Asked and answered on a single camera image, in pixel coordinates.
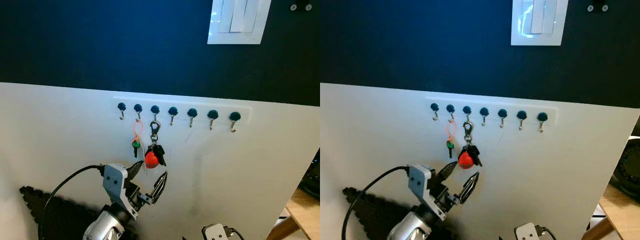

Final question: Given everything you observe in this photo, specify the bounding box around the white key hook rack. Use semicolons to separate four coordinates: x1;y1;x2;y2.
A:
112;96;254;127
425;97;559;127

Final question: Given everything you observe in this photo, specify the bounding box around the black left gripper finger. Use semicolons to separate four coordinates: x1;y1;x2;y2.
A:
459;171;480;205
128;160;146;180
433;161;459;183
151;171;169;204

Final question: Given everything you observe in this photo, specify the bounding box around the green key with orange loop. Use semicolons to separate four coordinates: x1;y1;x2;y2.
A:
131;119;148;174
445;120;457;160

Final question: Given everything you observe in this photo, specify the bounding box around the black foam puzzle mat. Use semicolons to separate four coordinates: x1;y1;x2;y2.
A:
342;187;458;240
19;185;141;240

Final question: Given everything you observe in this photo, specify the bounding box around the light wooden table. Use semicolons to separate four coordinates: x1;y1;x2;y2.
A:
266;188;321;240
582;182;640;240

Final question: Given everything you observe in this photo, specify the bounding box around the key bunch with red ball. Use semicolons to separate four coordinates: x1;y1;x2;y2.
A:
143;120;167;170
457;121;483;170

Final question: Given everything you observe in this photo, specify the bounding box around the white board panel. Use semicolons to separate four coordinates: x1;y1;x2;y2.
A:
320;82;640;240
0;82;321;240

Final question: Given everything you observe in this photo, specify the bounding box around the white wall light switch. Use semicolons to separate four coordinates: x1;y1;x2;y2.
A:
510;0;570;47
207;0;272;45

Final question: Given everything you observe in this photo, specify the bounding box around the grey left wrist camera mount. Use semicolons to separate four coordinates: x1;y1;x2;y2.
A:
407;163;434;207
102;163;129;202

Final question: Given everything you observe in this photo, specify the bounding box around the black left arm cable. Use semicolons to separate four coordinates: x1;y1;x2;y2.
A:
341;166;412;240
37;165;106;240

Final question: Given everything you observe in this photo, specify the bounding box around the round black device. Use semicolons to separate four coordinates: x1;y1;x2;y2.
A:
298;148;321;201
612;136;640;196

